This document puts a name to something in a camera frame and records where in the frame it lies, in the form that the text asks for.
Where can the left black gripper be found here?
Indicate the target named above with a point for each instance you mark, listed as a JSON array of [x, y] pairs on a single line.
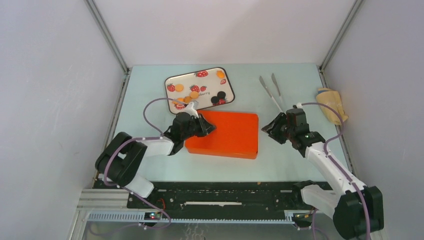
[[205, 127]]

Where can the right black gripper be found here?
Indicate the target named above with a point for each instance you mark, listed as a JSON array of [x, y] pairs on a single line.
[[272, 128]]

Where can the orange box lid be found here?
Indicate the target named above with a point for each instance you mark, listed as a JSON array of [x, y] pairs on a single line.
[[236, 135]]

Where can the strawberry print serving tray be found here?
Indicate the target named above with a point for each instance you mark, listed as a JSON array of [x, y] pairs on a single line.
[[205, 81]]

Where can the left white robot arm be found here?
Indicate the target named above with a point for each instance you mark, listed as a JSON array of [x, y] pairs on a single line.
[[120, 161]]

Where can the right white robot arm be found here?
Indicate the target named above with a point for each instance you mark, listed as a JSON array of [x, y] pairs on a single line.
[[356, 209]]

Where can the black sandwich cookie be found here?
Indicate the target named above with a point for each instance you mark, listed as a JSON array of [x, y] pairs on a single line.
[[221, 95], [215, 100]]

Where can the round tan biscuit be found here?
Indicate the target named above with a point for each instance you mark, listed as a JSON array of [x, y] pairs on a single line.
[[187, 99], [179, 87], [194, 94]]

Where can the beige cloth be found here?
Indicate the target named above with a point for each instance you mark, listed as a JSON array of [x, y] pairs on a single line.
[[332, 99]]

